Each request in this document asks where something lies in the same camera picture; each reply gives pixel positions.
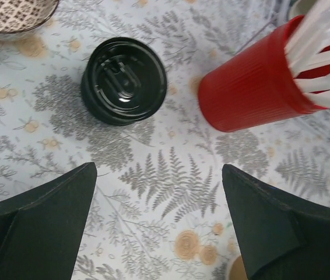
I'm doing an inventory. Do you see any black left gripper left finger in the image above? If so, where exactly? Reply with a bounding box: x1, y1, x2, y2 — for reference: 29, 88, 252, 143
0, 162, 97, 279

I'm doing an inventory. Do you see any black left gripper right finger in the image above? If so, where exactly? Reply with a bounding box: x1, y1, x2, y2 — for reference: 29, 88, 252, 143
222, 164, 330, 279

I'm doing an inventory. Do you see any brown paper coffee cup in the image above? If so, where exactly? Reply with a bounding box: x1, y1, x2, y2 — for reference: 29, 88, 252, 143
227, 256, 248, 280

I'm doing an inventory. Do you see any red ribbed straw holder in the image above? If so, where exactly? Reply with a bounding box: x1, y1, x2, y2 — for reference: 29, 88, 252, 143
198, 16, 322, 132

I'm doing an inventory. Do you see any stack of black lids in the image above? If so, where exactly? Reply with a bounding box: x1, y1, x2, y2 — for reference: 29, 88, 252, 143
80, 37, 167, 126

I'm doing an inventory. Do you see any patterned small bowl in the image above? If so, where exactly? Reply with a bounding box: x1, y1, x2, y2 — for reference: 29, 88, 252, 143
0, 0, 59, 41

